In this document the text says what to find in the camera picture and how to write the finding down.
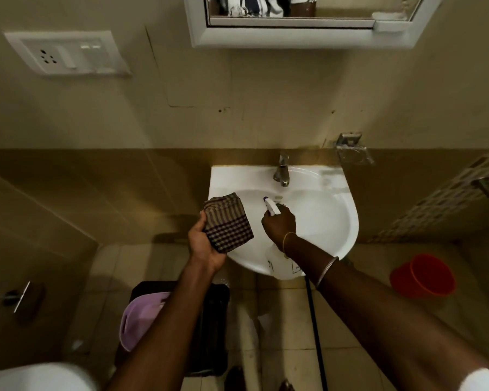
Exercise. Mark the person's right hand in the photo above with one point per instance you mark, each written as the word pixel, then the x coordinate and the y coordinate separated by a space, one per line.
pixel 279 230

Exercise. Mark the person's left hand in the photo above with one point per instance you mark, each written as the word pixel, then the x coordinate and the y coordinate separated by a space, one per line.
pixel 206 248

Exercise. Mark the person's right thumb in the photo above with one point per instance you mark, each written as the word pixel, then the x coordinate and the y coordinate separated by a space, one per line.
pixel 266 223

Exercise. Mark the person's left thumb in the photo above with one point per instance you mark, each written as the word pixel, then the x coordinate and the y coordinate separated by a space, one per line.
pixel 202 222

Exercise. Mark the brown checkered cloth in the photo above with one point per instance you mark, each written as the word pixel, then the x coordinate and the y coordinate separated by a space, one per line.
pixel 228 223

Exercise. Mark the white spray bottle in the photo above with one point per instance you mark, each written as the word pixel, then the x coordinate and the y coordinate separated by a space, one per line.
pixel 283 266

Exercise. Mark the person's right forearm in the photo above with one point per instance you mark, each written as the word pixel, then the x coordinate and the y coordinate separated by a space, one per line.
pixel 375 317

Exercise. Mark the person's left forearm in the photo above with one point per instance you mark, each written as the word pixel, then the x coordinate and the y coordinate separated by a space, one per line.
pixel 167 321

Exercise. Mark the gold bangle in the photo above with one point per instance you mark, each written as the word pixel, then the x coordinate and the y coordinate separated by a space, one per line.
pixel 286 242

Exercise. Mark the metal faucet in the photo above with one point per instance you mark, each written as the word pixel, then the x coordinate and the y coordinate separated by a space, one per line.
pixel 282 173

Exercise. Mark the white wash basin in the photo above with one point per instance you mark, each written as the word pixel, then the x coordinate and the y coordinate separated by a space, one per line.
pixel 322 211

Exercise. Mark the silver bangle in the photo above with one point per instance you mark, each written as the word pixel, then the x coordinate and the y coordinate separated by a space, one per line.
pixel 327 270

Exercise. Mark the black plastic stool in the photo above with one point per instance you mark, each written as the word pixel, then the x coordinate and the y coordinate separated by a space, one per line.
pixel 214 329

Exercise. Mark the lilac plastic mug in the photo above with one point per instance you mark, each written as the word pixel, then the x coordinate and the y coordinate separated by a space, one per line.
pixel 140 317

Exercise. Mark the metal soap dish holder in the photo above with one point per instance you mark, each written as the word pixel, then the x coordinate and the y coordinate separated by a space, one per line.
pixel 353 150

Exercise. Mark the black drain pipe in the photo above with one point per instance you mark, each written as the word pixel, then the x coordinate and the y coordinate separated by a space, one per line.
pixel 316 333

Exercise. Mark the person's foot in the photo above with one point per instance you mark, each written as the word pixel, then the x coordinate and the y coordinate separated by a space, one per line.
pixel 286 386

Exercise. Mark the red bucket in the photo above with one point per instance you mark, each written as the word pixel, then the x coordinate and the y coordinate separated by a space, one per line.
pixel 423 276

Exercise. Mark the white framed mirror cabinet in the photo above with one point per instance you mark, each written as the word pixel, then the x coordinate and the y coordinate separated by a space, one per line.
pixel 305 30

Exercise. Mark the white sleeve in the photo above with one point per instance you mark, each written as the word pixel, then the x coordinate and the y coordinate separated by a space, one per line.
pixel 485 380

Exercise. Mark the white switch socket board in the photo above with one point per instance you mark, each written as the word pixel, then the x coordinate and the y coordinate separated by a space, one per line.
pixel 67 52

